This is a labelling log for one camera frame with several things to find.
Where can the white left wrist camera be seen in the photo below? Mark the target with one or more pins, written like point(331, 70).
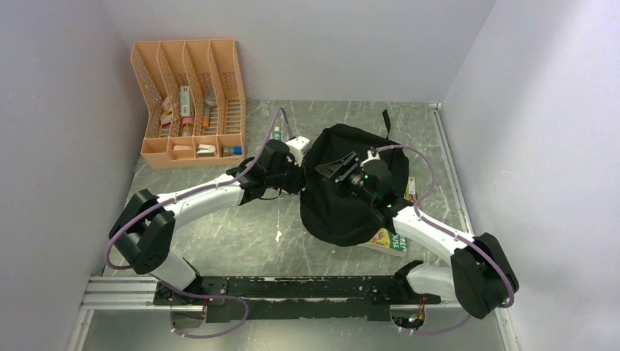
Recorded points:
point(299, 146)

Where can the lime green comic book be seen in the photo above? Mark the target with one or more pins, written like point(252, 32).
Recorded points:
point(411, 192)

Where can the black student backpack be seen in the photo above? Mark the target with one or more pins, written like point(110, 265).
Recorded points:
point(349, 221)

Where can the white stapler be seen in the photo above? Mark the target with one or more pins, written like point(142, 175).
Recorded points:
point(206, 150)

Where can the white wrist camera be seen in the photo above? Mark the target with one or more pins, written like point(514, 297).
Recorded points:
point(299, 146)
point(372, 155)

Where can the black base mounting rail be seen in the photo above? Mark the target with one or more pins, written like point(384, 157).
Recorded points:
point(291, 298)

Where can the green treehouse book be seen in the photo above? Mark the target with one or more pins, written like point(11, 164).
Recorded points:
point(387, 242)

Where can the aluminium side rail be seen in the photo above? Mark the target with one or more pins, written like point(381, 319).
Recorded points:
point(449, 164)

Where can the tall white pink box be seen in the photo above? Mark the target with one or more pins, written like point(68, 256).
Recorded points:
point(185, 101)

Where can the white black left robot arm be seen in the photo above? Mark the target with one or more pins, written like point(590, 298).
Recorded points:
point(144, 230)

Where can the peach plastic desk organizer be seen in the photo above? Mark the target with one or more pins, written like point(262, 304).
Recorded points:
point(212, 70)

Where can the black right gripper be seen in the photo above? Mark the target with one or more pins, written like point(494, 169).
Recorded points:
point(330, 170)

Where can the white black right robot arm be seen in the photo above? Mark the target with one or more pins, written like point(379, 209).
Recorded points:
point(477, 275)

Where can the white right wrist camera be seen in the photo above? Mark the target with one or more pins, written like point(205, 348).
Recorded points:
point(372, 155)

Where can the orange marker in organizer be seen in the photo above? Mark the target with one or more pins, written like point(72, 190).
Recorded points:
point(206, 116)

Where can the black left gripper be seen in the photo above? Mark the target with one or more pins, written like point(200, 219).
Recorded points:
point(298, 183)

